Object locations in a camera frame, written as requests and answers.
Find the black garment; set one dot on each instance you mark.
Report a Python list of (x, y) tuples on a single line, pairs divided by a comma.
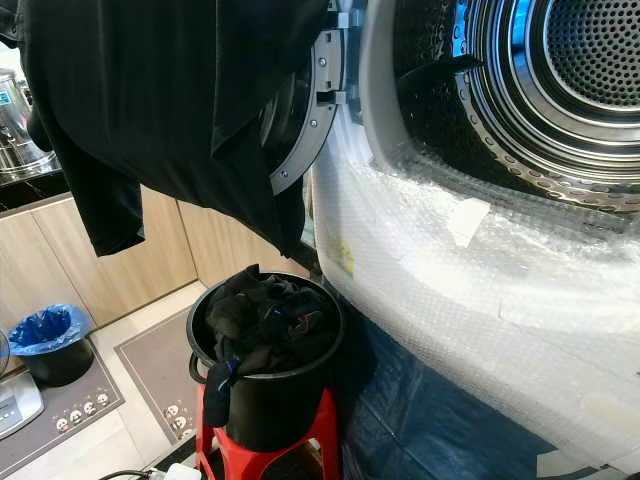
[(160, 90)]

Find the pile of black clothes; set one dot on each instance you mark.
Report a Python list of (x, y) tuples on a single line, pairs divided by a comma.
[(265, 320)]

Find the bubble-wrapped white washing machine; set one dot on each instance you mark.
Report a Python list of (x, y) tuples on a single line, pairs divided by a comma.
[(460, 310)]

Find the black stone countertop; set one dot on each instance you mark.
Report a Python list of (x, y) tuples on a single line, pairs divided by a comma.
[(25, 190)]

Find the light wooden cabinet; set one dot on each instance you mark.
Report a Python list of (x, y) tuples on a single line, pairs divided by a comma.
[(50, 270)]

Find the stainless steel water urn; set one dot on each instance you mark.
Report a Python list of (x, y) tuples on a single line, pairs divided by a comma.
[(20, 135)]

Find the black bin with blue bag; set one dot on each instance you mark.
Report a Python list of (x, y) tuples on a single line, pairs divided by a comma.
[(52, 340)]

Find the white floor scale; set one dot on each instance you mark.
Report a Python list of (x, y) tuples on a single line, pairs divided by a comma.
[(18, 405)]

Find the grey floor mat brown border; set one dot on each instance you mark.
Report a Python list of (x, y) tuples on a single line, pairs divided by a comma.
[(160, 375), (65, 415)]

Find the black plastic bucket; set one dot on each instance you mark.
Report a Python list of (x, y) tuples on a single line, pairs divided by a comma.
[(280, 405)]

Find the grey washer door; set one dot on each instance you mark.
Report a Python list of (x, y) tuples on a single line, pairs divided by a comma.
[(310, 135)]

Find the red plastic stool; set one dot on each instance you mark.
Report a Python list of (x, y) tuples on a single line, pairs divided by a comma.
[(245, 465)]

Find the yellow sticker label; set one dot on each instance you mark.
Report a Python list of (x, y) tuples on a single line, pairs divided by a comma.
[(342, 257)]

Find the dark blue tarp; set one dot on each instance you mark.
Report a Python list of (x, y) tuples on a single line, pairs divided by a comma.
[(420, 420)]

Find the white tape patch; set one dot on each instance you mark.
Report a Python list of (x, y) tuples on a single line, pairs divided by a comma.
[(468, 222)]

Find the perforated steel washer drum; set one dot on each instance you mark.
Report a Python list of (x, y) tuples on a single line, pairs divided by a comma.
[(520, 110)]

